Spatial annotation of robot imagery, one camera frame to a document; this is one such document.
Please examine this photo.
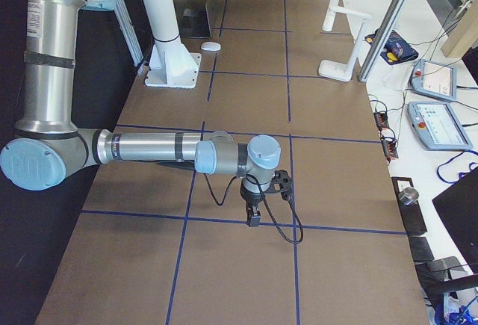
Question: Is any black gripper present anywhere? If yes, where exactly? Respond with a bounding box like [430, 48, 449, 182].
[240, 185, 263, 226]

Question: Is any white computer mouse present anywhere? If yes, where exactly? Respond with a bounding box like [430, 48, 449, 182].
[200, 41, 221, 52]

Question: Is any grey laptop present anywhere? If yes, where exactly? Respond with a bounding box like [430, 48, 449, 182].
[179, 0, 217, 39]

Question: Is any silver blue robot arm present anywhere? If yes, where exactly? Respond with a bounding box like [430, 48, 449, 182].
[1, 0, 281, 226]

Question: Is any white desk lamp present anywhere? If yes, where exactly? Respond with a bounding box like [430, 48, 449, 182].
[315, 0, 373, 82]

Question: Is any lower black connector box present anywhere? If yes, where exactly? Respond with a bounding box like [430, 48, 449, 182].
[380, 137, 399, 161]

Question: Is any black connector box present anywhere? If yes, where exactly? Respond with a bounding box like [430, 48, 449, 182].
[373, 111, 389, 131]
[380, 137, 399, 161]

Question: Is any silver metal cylinder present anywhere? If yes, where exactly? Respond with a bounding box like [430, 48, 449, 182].
[398, 187, 419, 205]

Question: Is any black plate on desk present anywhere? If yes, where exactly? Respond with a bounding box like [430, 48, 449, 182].
[391, 176, 427, 236]

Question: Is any upper black connector box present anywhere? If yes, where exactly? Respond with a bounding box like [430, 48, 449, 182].
[373, 111, 389, 131]

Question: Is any lower teach pendant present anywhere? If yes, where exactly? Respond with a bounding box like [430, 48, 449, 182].
[406, 102, 473, 151]

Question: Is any teach pendant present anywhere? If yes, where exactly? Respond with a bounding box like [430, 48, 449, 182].
[406, 102, 473, 151]
[409, 59, 457, 102]

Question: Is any navy space print pouch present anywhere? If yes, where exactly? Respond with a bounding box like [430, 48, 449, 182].
[380, 30, 419, 65]

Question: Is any upper teach pendant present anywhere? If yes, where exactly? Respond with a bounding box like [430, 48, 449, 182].
[409, 59, 457, 102]

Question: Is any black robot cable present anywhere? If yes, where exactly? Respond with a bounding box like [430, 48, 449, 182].
[203, 172, 304, 244]

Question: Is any aluminium frame post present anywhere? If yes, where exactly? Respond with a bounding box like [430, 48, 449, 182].
[358, 0, 407, 82]

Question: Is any blue lanyard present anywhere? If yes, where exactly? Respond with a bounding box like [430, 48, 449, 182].
[436, 149, 478, 184]

